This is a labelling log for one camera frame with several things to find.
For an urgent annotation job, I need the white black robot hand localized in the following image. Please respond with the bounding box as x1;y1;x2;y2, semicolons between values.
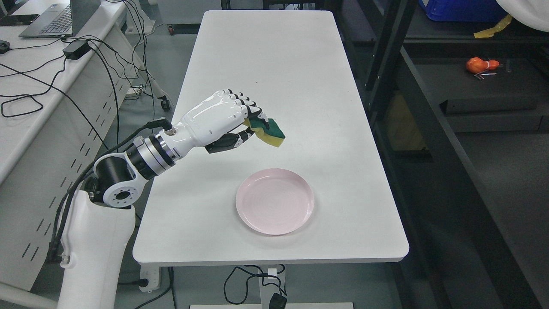
159;89;269;157

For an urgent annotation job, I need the green yellow sponge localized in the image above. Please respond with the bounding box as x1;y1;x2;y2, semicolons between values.
243;118;286;147

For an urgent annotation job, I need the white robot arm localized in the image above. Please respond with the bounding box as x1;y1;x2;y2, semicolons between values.
47;118;195;309

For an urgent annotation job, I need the black metal shelf rack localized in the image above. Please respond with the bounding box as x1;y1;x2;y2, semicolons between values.
337;0;548;309

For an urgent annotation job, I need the pink round plate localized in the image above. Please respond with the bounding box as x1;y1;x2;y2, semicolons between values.
235;168;314;236

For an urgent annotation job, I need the white table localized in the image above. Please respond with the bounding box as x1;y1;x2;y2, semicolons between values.
133;10;409;266

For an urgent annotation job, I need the black power adapter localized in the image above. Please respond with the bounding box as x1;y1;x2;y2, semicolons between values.
63;39;92;60

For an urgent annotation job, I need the white side desk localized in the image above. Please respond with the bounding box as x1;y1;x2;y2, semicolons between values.
0;2;135;290

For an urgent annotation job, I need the white power strip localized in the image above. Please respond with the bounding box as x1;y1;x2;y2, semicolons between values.
139;263;161;293

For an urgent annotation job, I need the grey laptop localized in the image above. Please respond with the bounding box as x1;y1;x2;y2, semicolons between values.
19;0;101;38

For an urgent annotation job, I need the black smartphone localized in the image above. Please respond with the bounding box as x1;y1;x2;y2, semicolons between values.
0;14;40;26

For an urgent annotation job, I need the orange plastic toy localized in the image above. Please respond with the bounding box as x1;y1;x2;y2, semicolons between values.
465;57;500;74

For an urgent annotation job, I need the blue plastic bin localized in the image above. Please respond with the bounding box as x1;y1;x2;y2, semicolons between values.
418;0;507;23

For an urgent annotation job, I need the black cable under table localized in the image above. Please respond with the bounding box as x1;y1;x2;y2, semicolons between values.
223;264;288;309

